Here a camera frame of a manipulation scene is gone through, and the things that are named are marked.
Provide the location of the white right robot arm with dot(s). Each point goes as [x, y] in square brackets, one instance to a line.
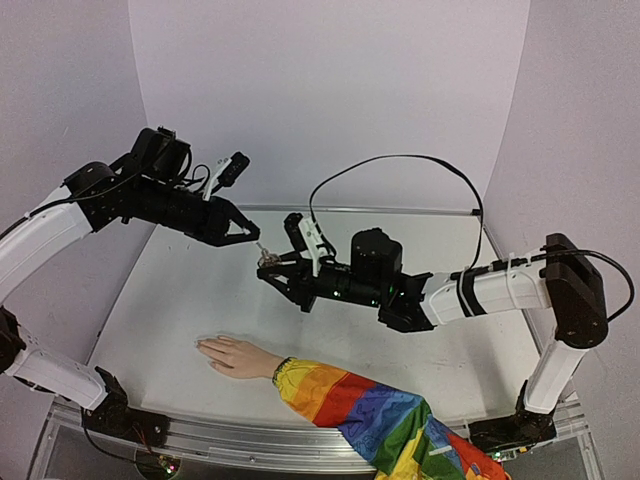
[556, 291]

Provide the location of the mannequin hand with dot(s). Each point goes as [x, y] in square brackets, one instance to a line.
[238, 359]

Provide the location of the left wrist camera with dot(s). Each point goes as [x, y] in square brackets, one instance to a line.
[225, 174]

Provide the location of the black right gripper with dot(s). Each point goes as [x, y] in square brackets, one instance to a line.
[305, 280]

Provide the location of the glitter nail polish bottle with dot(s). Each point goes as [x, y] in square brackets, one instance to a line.
[268, 259]

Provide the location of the rainbow coloured sleeve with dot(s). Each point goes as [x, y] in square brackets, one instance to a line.
[394, 431]

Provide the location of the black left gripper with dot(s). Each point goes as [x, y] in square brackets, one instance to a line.
[216, 229]

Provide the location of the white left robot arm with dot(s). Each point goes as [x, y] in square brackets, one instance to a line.
[83, 204]

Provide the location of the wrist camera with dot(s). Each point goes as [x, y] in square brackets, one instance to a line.
[225, 174]
[305, 236]

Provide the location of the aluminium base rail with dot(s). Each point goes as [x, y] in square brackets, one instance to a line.
[187, 447]

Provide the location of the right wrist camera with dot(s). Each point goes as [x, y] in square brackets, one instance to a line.
[305, 236]

